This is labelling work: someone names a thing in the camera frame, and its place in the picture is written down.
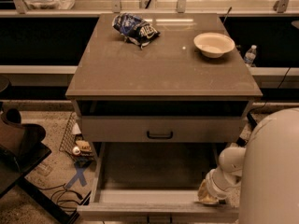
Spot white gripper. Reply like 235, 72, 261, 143
197, 167, 241, 205

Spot grey drawer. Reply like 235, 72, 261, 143
78, 143, 238, 224
77, 116, 247, 143

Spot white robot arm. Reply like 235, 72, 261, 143
198, 107, 299, 224

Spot grey drawer cabinet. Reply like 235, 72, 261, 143
64, 12, 263, 194

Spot black stand leg right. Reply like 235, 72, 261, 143
247, 112, 257, 130

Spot clear water bottle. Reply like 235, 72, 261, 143
243, 45, 257, 67

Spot white bowl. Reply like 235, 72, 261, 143
193, 33, 235, 59

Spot blue chip bag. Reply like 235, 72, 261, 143
112, 13, 160, 49

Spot black table stand left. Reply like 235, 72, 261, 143
0, 142, 92, 224

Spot brown chair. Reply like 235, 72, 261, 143
0, 108, 46, 169

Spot black cable on floor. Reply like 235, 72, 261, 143
34, 182, 92, 213

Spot wire basket with items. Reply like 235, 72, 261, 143
59, 112, 93, 165

